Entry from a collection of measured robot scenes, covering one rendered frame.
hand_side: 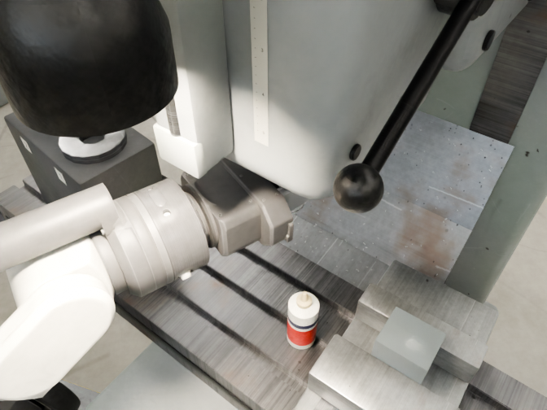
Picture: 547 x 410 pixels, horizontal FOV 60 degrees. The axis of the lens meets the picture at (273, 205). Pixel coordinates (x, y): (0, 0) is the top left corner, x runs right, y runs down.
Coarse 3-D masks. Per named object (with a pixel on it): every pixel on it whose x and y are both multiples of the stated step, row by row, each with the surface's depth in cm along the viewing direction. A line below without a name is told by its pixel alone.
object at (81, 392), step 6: (66, 384) 119; (72, 384) 119; (72, 390) 118; (78, 390) 118; (84, 390) 118; (90, 390) 118; (78, 396) 117; (84, 396) 117; (90, 396) 117; (96, 396) 117; (84, 402) 116; (90, 402) 116; (78, 408) 115; (84, 408) 115
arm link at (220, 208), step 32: (224, 160) 46; (160, 192) 40; (192, 192) 42; (224, 192) 43; (256, 192) 43; (160, 224) 39; (192, 224) 40; (224, 224) 41; (256, 224) 43; (288, 224) 43; (192, 256) 41
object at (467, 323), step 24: (384, 288) 64; (408, 288) 64; (432, 288) 64; (360, 312) 59; (384, 312) 57; (408, 312) 57; (432, 312) 61; (456, 312) 61; (480, 312) 61; (360, 336) 59; (456, 336) 54; (480, 336) 59; (456, 360) 53; (480, 360) 52; (432, 384) 55; (456, 384) 55; (312, 408) 53; (336, 408) 53
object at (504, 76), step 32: (544, 0) 57; (512, 32) 62; (544, 32) 59; (480, 64) 67; (512, 64) 64; (544, 64) 62; (448, 96) 73; (480, 96) 70; (512, 96) 66; (544, 96) 64; (480, 128) 72; (512, 128) 69; (544, 128) 67; (512, 160) 72; (544, 160) 69; (512, 192) 76; (544, 192) 73; (480, 224) 83; (512, 224) 79; (480, 256) 87; (480, 288) 92
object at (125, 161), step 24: (24, 144) 70; (48, 144) 67; (72, 144) 65; (96, 144) 65; (120, 144) 65; (144, 144) 67; (48, 168) 68; (72, 168) 63; (96, 168) 63; (120, 168) 65; (144, 168) 68; (48, 192) 78; (72, 192) 66; (120, 192) 67
